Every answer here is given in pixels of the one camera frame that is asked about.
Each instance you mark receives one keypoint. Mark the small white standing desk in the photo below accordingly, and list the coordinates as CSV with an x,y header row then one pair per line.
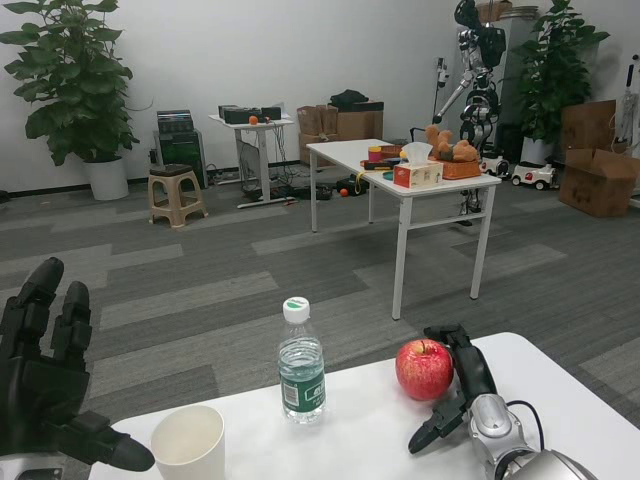
x,y
260,125

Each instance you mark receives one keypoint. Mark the orange basket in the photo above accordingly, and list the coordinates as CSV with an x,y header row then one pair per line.
x,y
460,170

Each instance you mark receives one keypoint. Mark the small black electronics box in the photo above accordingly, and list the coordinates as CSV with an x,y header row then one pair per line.
x,y
271,113

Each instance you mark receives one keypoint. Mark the brown teddy bear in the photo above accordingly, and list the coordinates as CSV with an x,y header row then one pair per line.
x,y
452,149

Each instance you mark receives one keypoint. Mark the yellow pink round container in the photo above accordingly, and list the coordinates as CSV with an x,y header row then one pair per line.
x,y
374,153

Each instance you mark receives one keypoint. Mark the cardboard box with open flaps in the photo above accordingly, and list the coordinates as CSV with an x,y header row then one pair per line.
x,y
595,190

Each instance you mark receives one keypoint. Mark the silver black humanoid robot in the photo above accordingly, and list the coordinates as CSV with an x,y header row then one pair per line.
x,y
492,42

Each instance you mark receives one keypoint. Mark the white paper cup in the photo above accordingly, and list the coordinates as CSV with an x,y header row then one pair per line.
x,y
200,460

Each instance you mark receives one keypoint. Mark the tall green potted plant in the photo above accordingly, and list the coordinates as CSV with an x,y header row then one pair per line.
x,y
555,75

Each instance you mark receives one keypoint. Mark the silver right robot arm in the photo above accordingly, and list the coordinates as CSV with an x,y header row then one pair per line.
x,y
492,425

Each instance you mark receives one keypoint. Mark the large closed cardboard box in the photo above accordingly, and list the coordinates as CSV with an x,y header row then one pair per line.
x,y
360,125

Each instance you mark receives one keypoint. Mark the open brown cardboard box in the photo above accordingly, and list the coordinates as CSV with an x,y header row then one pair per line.
x,y
315,122

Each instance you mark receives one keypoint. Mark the tall upright cardboard box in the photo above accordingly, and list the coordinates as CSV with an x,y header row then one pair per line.
x,y
587,125

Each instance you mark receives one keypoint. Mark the clear water bottle green label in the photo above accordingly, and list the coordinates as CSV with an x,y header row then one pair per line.
x,y
300,370

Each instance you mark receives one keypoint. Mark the black equipment cabinet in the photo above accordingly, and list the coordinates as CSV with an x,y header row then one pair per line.
x,y
182,150

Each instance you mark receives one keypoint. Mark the brown woven basket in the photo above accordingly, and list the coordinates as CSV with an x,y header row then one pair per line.
x,y
391,151

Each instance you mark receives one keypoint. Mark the red and white tissue box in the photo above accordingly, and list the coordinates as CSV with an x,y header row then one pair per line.
x,y
417,176

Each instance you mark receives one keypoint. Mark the white toy car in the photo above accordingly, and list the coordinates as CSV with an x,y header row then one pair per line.
x,y
495,166
532,176

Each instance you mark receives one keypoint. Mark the long white table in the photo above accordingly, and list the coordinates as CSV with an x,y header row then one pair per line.
x,y
340,150

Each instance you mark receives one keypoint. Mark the wide black electronics box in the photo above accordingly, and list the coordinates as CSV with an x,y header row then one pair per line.
x,y
237,115

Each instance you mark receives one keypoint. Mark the black bag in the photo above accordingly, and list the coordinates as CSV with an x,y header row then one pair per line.
x,y
348,97

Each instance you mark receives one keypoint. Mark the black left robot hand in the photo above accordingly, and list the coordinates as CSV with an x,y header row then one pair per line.
x,y
40,390

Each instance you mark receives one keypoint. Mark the beige plastic stool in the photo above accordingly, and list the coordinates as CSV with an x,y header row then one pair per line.
x,y
170,172

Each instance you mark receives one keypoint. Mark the large green leafy plant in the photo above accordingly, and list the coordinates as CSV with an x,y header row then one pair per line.
x,y
70,75

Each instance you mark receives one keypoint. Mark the black case with silver trim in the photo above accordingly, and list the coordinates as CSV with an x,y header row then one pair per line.
x,y
174,121

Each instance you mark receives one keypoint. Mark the white round plant pot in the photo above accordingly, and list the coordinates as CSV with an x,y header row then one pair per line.
x,y
536,151

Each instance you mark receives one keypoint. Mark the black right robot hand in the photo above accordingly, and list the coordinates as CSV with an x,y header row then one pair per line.
x,y
475,372

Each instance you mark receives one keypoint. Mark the red apple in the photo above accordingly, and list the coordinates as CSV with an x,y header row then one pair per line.
x,y
422,372

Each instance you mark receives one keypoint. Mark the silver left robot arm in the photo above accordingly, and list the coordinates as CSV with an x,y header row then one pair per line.
x,y
25,470

